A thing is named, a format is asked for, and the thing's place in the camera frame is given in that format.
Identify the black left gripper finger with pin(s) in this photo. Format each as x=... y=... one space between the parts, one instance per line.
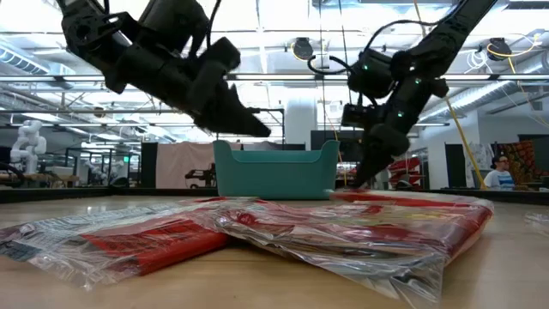
x=223 y=128
x=233 y=109

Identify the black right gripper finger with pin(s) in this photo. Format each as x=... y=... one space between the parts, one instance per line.
x=369 y=148
x=392 y=143

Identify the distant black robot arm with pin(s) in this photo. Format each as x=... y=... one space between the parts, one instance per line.
x=201 y=175

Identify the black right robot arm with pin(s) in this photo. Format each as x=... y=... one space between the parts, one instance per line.
x=446 y=34

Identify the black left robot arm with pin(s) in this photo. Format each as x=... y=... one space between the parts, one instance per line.
x=98 y=34

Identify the black screen panel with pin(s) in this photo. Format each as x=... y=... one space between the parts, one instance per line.
x=330 y=134

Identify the pink cloth panel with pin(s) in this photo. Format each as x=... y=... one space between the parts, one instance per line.
x=176 y=165

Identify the teal plastic basket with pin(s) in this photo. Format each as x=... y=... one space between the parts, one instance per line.
x=274 y=180

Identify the narrow black panel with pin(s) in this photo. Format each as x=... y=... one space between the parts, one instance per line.
x=149 y=165

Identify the person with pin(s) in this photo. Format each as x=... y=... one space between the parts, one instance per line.
x=502 y=180

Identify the floral patterned fabric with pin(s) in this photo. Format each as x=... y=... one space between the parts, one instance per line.
x=523 y=159

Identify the white humanoid robot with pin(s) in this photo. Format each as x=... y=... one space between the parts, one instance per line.
x=28 y=146

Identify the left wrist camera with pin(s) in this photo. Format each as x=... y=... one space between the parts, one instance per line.
x=214 y=68

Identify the black metal table frame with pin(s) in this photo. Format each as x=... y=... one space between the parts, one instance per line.
x=86 y=195

